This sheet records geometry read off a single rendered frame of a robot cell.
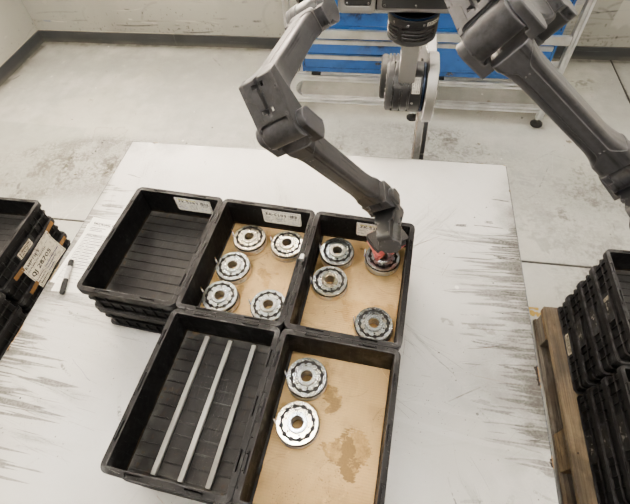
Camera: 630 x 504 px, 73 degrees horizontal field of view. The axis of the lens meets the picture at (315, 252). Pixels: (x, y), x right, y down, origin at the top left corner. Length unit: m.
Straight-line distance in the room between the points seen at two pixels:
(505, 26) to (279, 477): 0.98
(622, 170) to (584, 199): 2.01
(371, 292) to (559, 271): 1.47
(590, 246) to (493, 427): 1.62
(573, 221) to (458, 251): 1.35
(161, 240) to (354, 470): 0.90
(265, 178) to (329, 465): 1.11
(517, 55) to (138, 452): 1.13
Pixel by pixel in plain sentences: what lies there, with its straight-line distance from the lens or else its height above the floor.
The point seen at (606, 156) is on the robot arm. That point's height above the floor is 1.38.
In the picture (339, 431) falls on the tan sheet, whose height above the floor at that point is 0.83.
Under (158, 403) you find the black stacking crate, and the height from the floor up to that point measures 0.83.
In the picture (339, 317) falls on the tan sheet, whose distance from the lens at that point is 1.21.
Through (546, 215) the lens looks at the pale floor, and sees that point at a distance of 2.78.
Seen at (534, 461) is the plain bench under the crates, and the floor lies 0.70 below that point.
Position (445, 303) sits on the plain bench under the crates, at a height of 0.70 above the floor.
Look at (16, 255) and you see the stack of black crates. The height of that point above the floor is 0.53.
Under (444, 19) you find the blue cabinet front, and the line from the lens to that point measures 2.89.
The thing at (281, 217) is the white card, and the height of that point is 0.89.
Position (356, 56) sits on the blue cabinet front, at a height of 0.44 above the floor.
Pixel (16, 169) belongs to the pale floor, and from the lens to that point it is 3.57.
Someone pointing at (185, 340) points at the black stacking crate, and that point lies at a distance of 1.26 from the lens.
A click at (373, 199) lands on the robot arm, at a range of 1.03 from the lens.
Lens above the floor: 1.91
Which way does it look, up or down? 54 degrees down
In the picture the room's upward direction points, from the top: 5 degrees counter-clockwise
